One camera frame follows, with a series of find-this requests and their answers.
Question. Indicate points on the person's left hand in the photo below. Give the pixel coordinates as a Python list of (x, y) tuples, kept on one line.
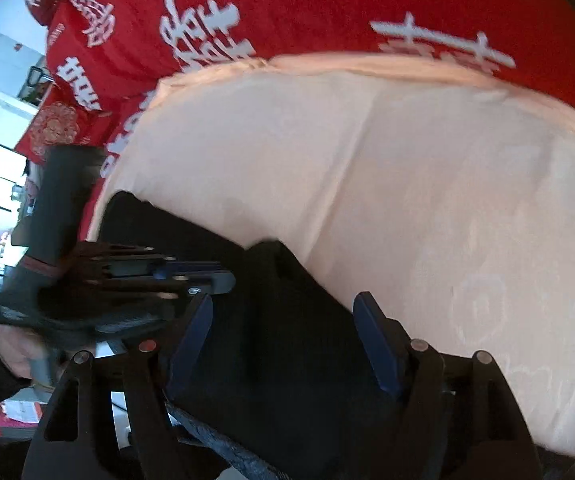
[(17, 355)]

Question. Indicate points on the black pants with patterned waistband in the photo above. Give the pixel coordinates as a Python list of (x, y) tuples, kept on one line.
[(267, 340)]

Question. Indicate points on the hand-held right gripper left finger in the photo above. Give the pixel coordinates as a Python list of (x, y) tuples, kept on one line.
[(195, 340)]

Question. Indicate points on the window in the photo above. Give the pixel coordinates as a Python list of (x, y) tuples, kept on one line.
[(0, 175)]

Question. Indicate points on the peach blanket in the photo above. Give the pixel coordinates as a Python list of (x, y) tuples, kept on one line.
[(417, 185)]

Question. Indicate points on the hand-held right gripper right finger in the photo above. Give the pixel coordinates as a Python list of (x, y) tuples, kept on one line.
[(377, 350)]

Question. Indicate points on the red printed blanket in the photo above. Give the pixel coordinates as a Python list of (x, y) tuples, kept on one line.
[(292, 5)]

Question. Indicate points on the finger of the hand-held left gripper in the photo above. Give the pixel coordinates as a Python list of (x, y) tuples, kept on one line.
[(202, 287), (197, 272)]

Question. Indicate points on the red pillow with floral ornament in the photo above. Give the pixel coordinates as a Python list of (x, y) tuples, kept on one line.
[(60, 127)]

